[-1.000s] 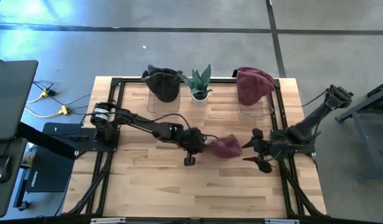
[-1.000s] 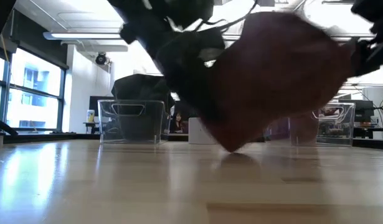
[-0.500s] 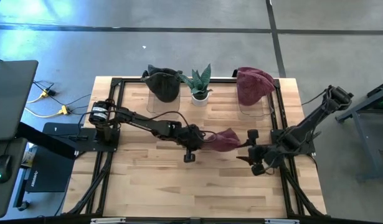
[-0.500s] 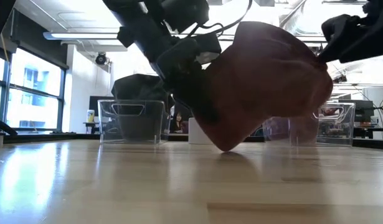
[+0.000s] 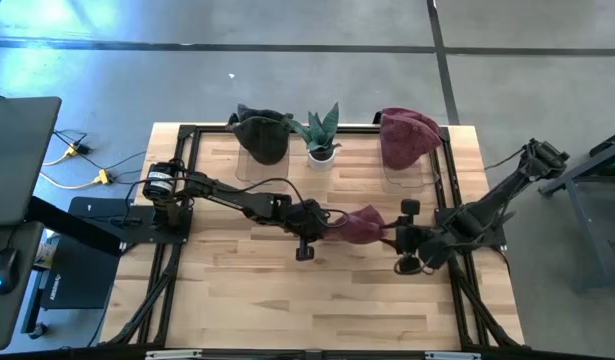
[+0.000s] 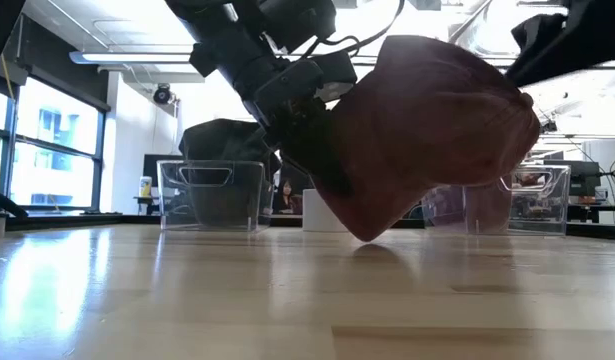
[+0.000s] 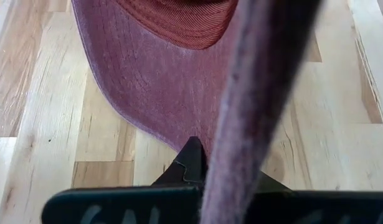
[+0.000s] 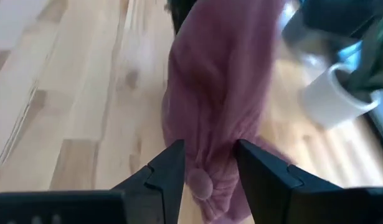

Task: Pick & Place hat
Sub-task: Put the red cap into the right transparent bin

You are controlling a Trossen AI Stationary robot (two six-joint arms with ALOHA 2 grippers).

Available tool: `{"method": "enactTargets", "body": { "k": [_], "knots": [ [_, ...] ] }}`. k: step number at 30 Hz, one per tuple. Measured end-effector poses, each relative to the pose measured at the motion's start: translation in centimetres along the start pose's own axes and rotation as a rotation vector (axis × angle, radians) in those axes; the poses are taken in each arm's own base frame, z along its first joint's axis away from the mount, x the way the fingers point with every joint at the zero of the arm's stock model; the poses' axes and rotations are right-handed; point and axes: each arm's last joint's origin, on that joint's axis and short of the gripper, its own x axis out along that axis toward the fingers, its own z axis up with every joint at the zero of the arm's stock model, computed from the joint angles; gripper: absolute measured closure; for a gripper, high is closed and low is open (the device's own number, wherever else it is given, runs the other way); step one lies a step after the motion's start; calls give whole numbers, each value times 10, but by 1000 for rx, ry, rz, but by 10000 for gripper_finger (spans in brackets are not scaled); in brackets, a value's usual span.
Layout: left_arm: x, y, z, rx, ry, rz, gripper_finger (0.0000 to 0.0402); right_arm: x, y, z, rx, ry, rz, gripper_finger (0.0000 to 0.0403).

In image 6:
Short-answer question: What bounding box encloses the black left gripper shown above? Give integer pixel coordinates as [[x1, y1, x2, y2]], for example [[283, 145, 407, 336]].
[[246, 49, 359, 199]]

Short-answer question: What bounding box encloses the dark grey corduroy cap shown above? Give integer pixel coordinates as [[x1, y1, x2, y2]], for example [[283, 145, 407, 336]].
[[179, 118, 283, 229]]

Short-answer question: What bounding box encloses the person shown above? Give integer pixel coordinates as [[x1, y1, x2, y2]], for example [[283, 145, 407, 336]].
[[271, 178, 304, 215]]

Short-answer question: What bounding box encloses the clear plastic bin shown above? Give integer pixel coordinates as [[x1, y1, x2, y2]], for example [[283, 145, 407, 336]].
[[156, 159, 276, 234], [421, 164, 572, 237]]

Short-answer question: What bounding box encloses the long ceiling light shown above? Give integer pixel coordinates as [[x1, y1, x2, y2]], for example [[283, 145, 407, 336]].
[[69, 49, 194, 65]]

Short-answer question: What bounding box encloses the black security camera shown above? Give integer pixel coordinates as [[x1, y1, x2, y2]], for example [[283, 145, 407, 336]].
[[152, 83, 175, 106]]

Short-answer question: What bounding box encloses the black window frame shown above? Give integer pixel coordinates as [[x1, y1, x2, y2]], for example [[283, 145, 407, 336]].
[[0, 74, 111, 214]]

